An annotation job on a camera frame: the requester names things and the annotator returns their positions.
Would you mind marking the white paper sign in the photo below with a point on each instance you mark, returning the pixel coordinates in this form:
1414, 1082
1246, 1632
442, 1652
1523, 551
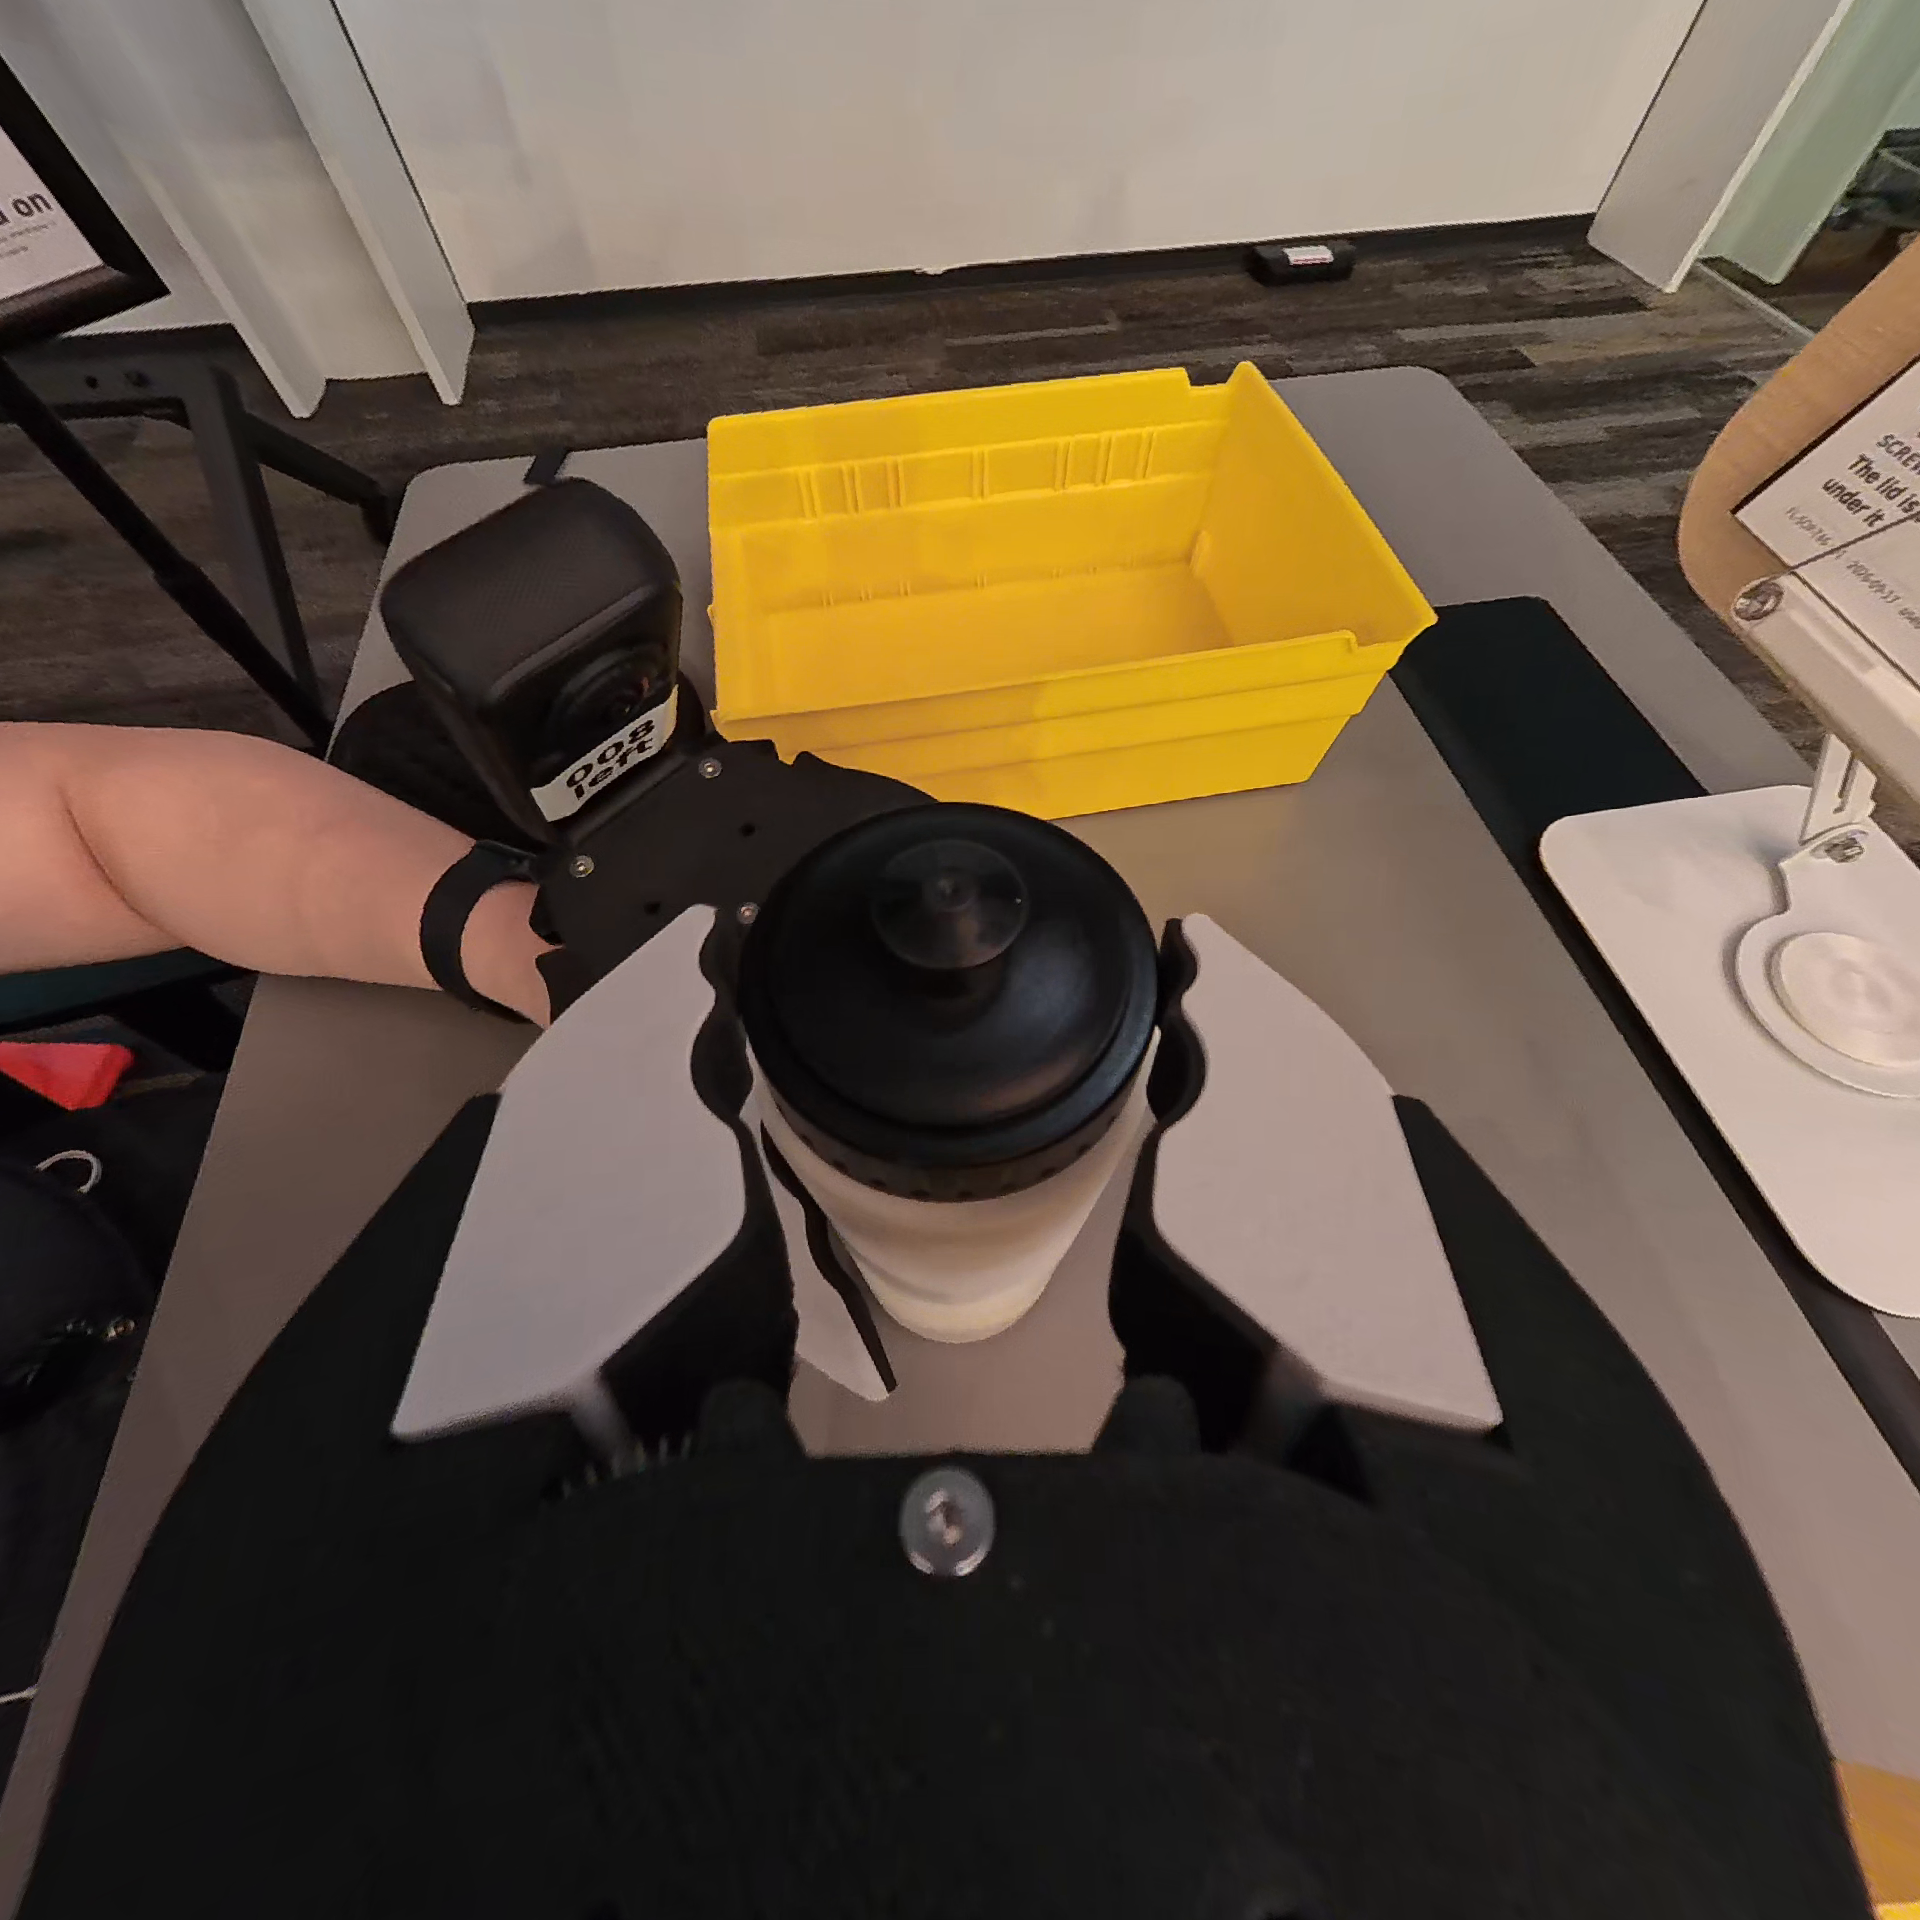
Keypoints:
1869, 481

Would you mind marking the yellow plastic bin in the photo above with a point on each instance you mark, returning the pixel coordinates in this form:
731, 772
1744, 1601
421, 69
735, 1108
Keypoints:
1886, 1853
1050, 720

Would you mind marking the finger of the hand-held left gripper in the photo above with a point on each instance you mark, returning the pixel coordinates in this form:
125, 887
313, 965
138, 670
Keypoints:
825, 1329

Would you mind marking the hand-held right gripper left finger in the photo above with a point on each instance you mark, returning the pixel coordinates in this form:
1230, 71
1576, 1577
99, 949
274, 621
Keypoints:
585, 1200

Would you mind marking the metal stand bracket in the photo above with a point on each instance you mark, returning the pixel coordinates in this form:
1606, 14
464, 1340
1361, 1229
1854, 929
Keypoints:
1838, 804

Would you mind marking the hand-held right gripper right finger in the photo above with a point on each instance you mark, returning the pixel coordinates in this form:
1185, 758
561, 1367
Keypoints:
1319, 1215

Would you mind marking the person's left hand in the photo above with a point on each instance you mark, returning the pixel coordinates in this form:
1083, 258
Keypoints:
504, 945

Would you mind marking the person's left forearm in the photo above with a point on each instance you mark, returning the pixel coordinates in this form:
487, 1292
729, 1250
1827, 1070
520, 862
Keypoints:
224, 855

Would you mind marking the black backpack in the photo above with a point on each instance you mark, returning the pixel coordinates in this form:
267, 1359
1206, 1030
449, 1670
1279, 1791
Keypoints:
75, 1306

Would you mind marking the white stand base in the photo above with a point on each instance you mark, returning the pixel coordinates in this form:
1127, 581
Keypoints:
1650, 932

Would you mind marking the small black box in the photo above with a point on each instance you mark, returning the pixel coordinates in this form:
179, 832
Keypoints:
1302, 264

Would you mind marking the black bottle lid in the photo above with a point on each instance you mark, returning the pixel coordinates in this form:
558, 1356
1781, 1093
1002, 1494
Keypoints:
901, 1021

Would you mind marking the red object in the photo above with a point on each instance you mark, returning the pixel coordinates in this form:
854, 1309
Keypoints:
59, 1072

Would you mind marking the black metal stand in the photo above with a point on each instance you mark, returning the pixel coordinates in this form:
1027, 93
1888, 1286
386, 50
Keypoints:
247, 511

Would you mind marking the white plastic bottle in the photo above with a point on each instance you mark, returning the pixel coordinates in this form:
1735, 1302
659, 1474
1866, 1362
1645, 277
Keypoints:
960, 1261

